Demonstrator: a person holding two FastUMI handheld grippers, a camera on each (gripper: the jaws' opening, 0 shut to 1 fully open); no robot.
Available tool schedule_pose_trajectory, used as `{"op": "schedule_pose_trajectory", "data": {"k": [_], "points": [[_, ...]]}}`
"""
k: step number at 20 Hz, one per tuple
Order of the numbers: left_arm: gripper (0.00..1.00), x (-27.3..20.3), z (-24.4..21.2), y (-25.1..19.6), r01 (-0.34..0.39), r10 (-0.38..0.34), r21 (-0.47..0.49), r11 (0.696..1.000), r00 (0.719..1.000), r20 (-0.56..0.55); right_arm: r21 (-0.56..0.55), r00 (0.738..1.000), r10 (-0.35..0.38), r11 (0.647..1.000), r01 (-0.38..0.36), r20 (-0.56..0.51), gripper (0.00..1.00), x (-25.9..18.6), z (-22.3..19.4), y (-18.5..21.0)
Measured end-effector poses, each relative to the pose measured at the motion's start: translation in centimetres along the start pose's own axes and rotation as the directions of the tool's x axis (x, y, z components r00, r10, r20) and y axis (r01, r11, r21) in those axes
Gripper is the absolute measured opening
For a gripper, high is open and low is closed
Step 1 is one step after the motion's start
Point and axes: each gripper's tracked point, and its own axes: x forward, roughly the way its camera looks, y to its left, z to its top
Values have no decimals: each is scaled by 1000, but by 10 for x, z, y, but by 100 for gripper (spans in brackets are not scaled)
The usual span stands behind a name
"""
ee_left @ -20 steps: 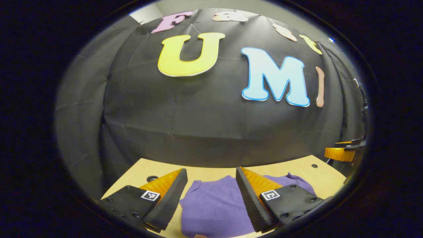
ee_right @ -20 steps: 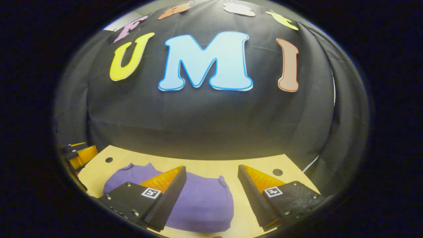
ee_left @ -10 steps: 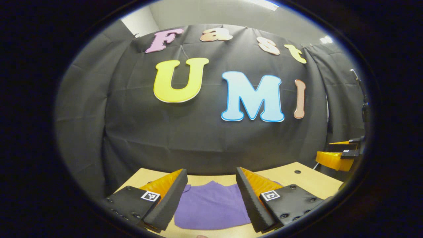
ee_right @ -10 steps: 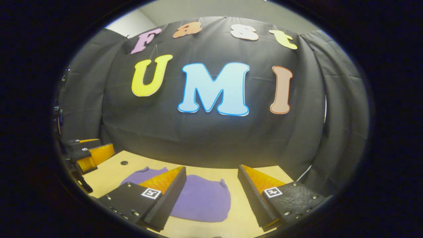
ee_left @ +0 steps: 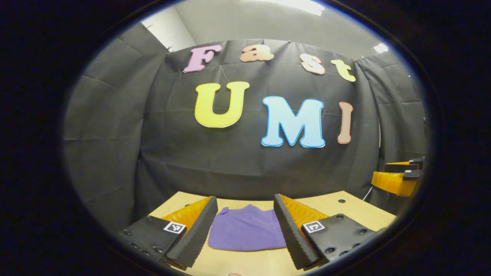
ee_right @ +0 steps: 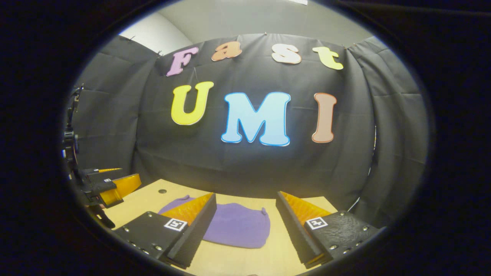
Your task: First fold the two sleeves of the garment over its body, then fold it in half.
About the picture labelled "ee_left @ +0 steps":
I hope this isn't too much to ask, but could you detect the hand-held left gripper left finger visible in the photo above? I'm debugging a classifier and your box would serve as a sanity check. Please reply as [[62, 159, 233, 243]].
[[114, 196, 219, 270]]

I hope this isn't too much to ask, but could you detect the purple button shirt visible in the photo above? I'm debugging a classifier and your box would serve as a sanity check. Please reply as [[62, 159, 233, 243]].
[[208, 204, 287, 252]]

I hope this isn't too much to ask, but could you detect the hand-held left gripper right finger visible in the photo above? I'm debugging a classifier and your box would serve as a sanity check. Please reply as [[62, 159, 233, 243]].
[[274, 194, 379, 271]]

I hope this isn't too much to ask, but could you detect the long ceiling light panel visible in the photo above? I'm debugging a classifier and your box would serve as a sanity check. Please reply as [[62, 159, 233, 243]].
[[269, 0, 325, 16]]

